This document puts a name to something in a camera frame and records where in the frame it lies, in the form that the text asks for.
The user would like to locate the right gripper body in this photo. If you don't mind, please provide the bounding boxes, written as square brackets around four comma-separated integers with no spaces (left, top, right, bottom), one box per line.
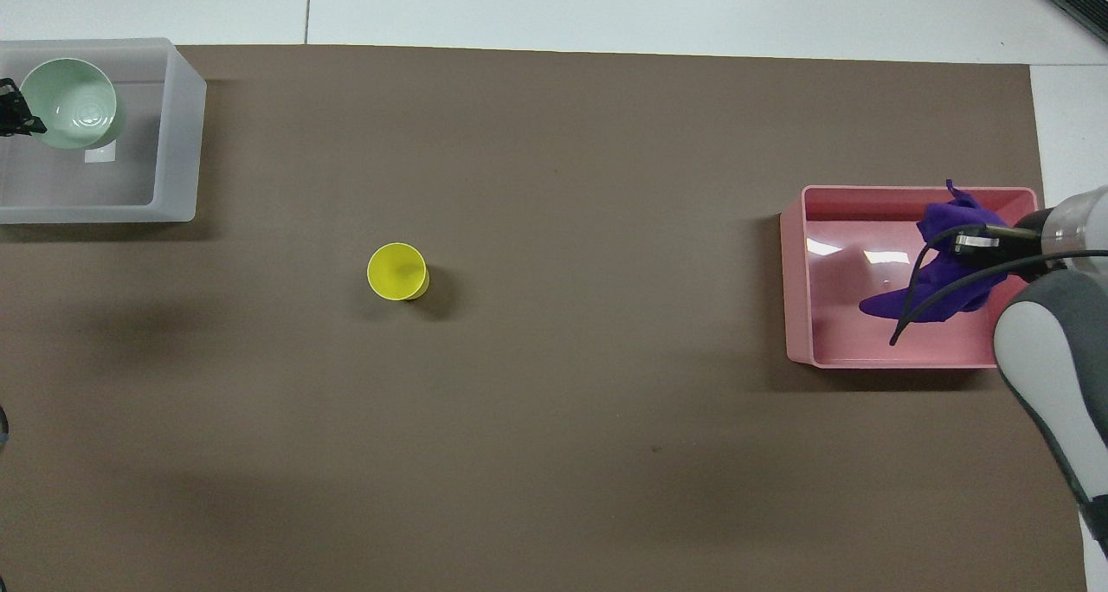
[982,209,1054,274]

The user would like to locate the light green bowl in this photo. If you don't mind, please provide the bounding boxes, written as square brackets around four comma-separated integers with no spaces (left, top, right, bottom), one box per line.
[18,58,127,151]

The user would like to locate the purple trash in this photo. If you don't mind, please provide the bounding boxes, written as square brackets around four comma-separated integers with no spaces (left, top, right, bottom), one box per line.
[859,178,1010,324]

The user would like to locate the translucent white plastic box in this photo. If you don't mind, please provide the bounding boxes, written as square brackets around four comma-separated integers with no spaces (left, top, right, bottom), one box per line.
[0,38,208,225]

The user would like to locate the pink plastic tray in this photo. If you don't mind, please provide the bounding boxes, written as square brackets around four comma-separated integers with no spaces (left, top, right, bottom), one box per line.
[779,184,1040,370]

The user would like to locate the yellow plastic cup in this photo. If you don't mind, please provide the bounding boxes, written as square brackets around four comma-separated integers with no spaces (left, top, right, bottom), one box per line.
[366,242,431,303]

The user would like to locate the black cable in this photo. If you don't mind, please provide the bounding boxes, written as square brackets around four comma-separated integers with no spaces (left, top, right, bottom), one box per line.
[889,222,1108,348]

